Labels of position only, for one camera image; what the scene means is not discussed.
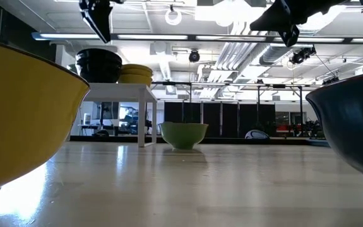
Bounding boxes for black room divider panels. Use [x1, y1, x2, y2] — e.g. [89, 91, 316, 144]
[164, 101, 277, 139]

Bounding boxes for white perforated metal shelf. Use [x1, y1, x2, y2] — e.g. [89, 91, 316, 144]
[83, 82, 158, 148]

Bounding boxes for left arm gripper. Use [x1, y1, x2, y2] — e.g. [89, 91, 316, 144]
[79, 0, 125, 44]

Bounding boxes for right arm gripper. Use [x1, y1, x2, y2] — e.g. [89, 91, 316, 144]
[249, 0, 338, 32]

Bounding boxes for black aluminium rig frame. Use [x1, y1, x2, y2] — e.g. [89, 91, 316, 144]
[69, 134, 331, 148]

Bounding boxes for black background rig frame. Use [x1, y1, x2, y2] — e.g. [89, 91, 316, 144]
[149, 81, 305, 127]

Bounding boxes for black ceiling-mounted device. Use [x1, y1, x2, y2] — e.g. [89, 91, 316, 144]
[289, 46, 317, 66]

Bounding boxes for overhead LED light bar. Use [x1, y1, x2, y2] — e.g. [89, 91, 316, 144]
[31, 31, 363, 45]

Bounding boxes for black bowl with floral inside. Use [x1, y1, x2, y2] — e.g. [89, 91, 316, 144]
[76, 64, 122, 84]
[76, 48, 122, 59]
[75, 56, 122, 67]
[305, 68, 363, 184]

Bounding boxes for black round ceiling lamp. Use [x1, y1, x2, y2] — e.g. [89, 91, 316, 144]
[188, 49, 201, 63]

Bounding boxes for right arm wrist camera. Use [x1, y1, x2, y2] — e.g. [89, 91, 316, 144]
[278, 24, 301, 48]

